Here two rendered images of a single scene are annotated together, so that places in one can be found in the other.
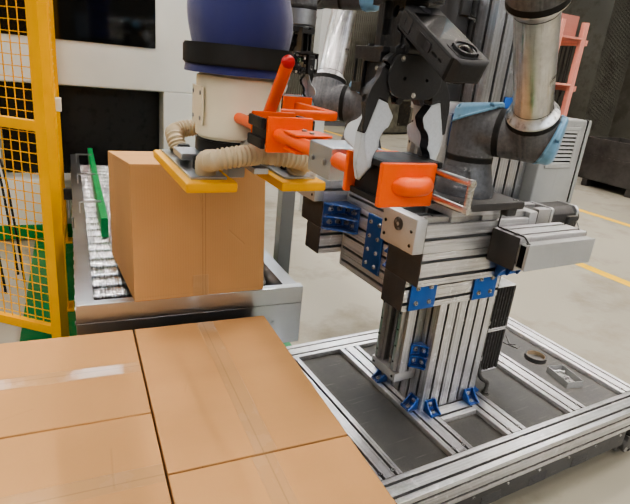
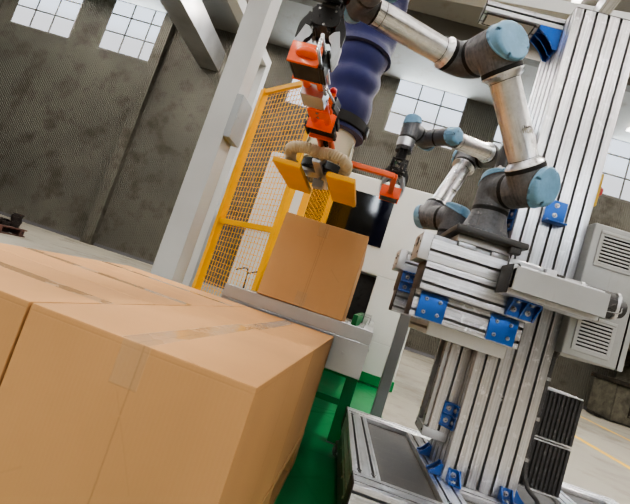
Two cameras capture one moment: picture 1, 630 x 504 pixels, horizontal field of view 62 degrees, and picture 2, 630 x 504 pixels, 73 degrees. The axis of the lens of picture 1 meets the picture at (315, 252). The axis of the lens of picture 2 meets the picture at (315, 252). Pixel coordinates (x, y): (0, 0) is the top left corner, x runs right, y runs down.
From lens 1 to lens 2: 0.98 m
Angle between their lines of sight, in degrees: 43
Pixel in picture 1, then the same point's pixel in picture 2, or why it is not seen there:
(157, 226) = (288, 251)
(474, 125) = (487, 182)
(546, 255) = (541, 284)
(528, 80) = (504, 127)
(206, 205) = (321, 248)
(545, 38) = (506, 92)
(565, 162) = (622, 268)
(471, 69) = not seen: outside the picture
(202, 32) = not seen: hidden behind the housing
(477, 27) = not seen: hidden behind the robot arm
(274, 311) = (346, 343)
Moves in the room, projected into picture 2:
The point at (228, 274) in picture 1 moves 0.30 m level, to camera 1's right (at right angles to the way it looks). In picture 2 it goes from (320, 299) to (380, 319)
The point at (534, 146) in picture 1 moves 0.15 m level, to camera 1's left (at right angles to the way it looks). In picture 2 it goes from (522, 184) to (471, 179)
